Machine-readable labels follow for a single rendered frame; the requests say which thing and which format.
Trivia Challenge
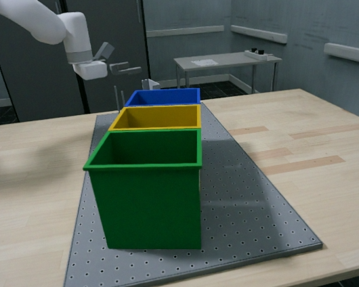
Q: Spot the yellow open bin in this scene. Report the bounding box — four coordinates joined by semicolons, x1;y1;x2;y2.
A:
108;104;201;131

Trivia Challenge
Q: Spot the blue bin with label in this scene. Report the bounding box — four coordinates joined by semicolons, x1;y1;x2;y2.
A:
124;88;200;107

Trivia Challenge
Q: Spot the green bin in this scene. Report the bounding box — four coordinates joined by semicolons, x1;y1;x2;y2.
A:
83;129;202;249

